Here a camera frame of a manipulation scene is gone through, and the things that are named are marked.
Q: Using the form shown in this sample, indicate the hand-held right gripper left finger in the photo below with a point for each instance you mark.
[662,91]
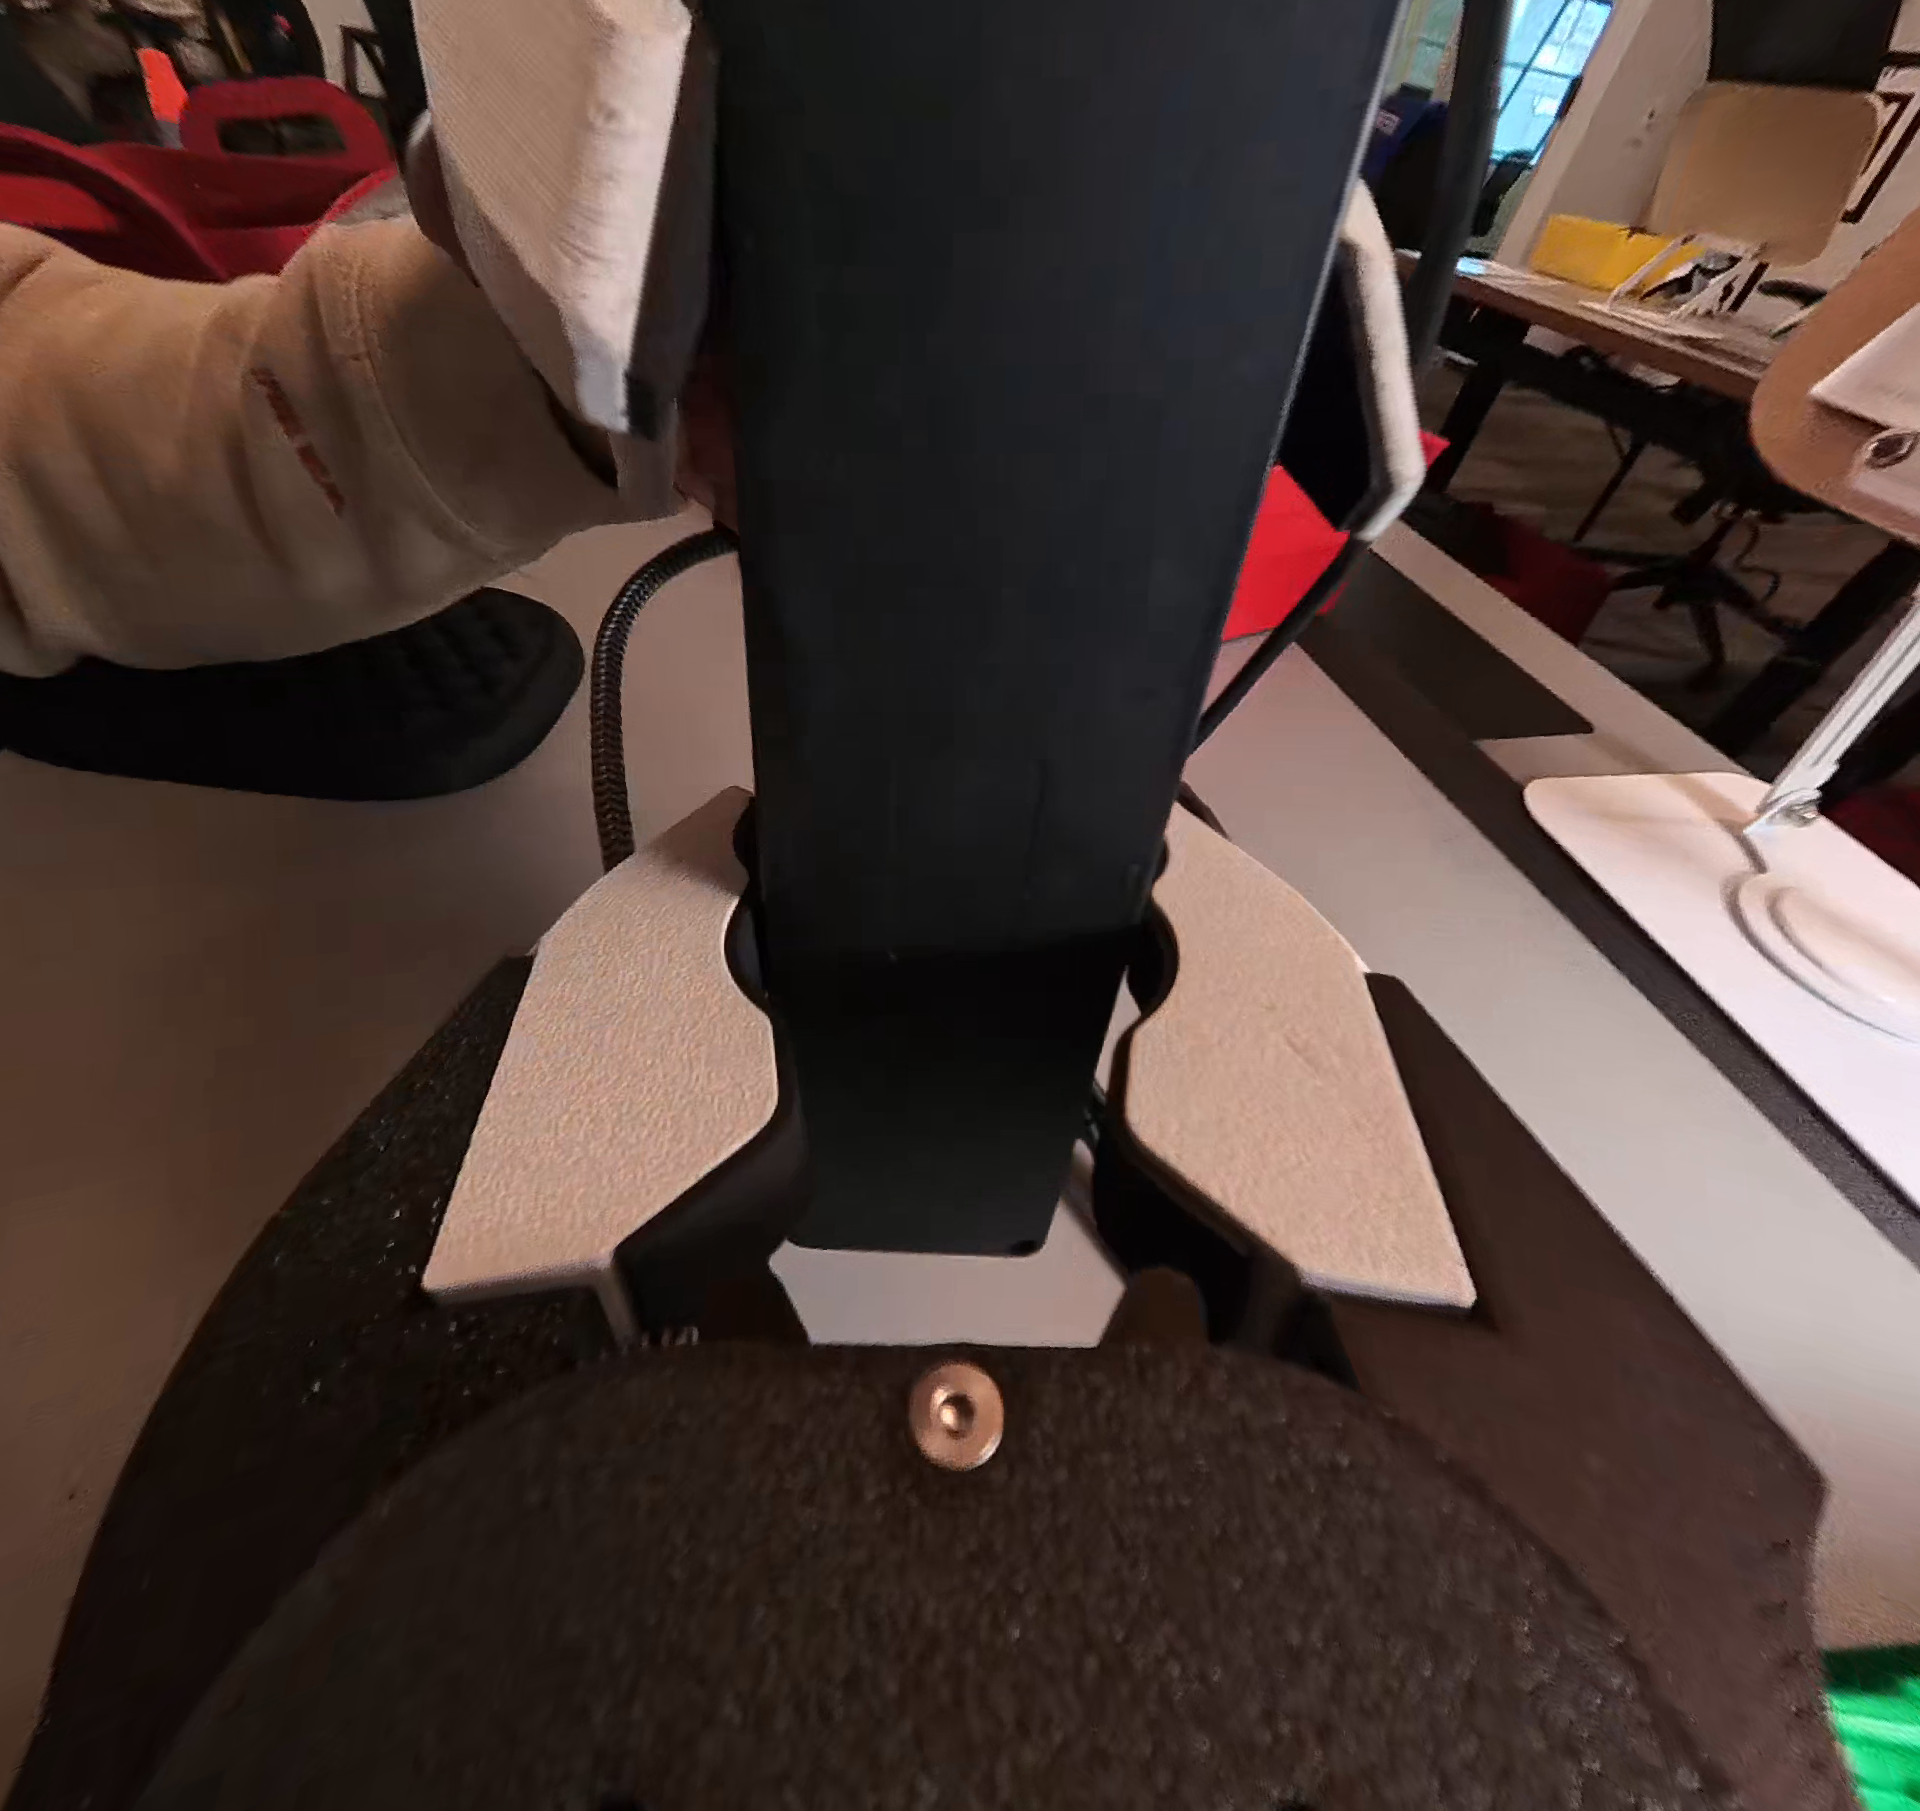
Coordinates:
[631,1076]

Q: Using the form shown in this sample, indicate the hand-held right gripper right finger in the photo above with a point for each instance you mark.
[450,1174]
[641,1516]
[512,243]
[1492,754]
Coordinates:
[1291,1092]

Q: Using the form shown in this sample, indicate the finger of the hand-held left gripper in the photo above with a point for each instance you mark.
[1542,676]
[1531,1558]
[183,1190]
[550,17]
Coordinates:
[554,117]
[1388,370]

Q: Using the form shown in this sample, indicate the red plastic bin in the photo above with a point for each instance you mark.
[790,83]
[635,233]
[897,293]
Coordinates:
[1291,552]

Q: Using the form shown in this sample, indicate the black seven-port usb hub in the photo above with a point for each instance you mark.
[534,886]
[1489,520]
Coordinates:
[1021,416]

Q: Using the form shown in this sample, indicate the green plastic bin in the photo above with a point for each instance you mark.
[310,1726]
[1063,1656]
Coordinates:
[1874,1736]

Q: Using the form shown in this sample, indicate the person's left forearm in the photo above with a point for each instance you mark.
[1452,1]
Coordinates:
[225,460]

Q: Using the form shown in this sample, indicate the person's left hand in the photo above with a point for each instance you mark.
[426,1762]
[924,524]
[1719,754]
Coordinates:
[432,199]

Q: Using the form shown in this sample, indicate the yellow plastic bin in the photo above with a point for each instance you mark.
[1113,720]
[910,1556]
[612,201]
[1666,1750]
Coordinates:
[1590,251]

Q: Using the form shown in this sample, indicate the dark red floor bin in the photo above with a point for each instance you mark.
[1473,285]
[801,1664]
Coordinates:
[1545,582]

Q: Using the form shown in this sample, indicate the wooden desk with black legs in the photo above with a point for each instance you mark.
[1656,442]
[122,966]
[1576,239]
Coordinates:
[1651,327]

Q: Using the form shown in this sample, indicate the orange traffic cone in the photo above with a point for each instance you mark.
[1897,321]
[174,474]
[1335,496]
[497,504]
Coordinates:
[160,83]

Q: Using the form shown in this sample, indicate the instruction sheet on white stand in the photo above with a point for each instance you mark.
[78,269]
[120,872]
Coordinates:
[1651,852]

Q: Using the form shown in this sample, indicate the document stand with black sheet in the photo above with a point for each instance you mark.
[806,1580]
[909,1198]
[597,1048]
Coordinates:
[1770,161]

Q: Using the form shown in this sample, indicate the black wrist rest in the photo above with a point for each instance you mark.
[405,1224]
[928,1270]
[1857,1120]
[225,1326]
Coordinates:
[331,708]

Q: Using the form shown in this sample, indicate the printed instruction sheet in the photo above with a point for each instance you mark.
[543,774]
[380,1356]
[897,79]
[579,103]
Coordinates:
[1883,386]

